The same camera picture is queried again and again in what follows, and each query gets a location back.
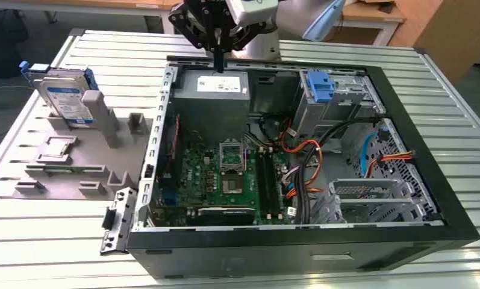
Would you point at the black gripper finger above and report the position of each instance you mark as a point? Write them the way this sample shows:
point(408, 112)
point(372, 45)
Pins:
point(188, 24)
point(248, 33)

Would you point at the hard disk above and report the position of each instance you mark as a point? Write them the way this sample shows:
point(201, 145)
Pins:
point(63, 99)

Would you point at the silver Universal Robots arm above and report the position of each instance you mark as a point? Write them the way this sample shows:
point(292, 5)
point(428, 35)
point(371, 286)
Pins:
point(264, 45)

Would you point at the metal disk bay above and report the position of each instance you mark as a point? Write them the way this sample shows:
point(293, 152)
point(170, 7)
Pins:
point(375, 200)

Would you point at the blue plastic drive latch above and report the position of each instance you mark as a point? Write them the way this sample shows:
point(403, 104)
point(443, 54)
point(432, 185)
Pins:
point(321, 87)

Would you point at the grey power supply unit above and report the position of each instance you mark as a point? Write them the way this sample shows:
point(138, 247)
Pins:
point(212, 114)

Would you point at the metal drive cage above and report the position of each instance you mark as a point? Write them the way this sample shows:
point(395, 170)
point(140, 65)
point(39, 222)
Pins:
point(352, 99)

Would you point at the wooden desk white legs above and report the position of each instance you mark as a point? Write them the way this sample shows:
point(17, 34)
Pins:
point(384, 16)

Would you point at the grey parts rack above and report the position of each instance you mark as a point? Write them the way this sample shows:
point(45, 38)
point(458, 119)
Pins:
point(95, 150)

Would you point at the RAM slot white latches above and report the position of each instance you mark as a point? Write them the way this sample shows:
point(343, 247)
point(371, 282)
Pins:
point(274, 180)
point(264, 180)

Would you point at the green motherboard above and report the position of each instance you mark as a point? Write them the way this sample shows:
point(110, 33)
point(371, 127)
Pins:
point(200, 180)

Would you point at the CPU socket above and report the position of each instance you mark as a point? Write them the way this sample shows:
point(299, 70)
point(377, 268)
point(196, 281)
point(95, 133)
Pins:
point(233, 186)

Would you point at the brown wooden cabinet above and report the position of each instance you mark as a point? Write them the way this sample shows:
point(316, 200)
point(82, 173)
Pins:
point(456, 36)

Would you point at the silver CPU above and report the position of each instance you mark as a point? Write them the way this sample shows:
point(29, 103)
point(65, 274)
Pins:
point(58, 148)

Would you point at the green RAM stick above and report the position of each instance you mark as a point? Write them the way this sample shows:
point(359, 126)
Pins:
point(69, 170)

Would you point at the black graphics card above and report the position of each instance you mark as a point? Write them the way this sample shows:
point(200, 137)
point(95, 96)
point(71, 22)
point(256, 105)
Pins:
point(224, 215)

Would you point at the black PC case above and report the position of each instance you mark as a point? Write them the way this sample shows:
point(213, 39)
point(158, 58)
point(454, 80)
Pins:
point(264, 256)

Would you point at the grey metal case bracket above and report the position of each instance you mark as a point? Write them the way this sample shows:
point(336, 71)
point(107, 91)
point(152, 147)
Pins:
point(121, 216)

